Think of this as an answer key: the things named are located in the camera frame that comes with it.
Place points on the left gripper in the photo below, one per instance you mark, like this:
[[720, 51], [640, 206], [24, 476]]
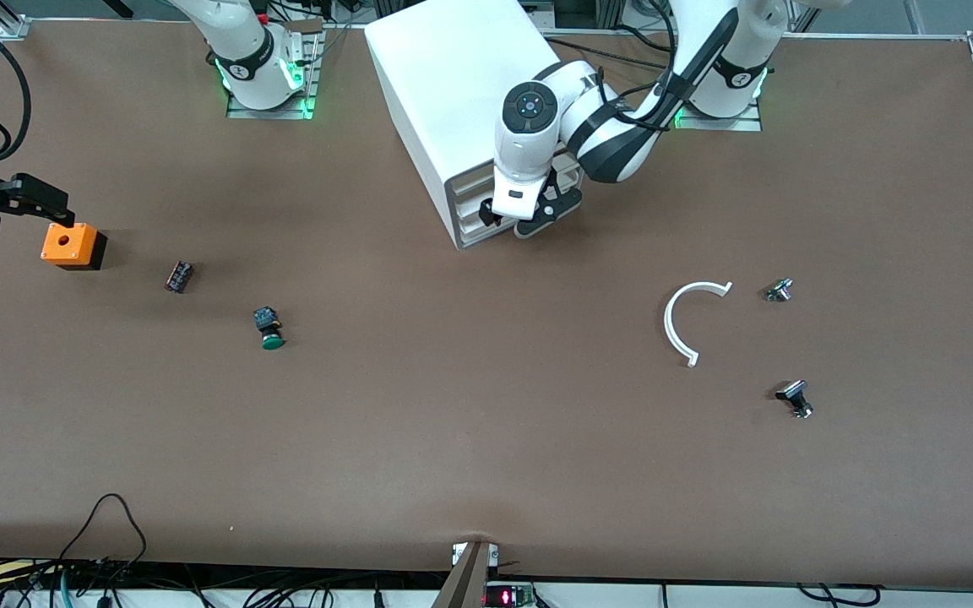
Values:
[[487, 214]]

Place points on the white drawer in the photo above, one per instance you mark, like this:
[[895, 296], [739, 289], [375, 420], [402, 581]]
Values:
[[471, 215]]

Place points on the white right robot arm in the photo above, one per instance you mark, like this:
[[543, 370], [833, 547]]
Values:
[[241, 42]]

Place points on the white drawer cabinet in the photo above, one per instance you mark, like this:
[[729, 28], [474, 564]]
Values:
[[444, 76]]

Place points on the green mushroom push button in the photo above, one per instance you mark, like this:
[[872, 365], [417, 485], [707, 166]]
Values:
[[270, 331]]

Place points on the small black contact block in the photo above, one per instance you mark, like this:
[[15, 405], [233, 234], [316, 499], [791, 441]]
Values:
[[180, 277]]

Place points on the red display module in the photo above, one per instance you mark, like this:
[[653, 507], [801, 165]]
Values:
[[508, 598]]

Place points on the orange button enclosure box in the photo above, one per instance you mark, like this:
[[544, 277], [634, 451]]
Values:
[[68, 241]]

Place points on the white semicircular bracket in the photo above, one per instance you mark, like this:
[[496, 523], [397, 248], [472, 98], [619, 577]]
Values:
[[668, 325]]

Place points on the small metal bracket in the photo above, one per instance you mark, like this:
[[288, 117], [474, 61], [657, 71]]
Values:
[[458, 553]]

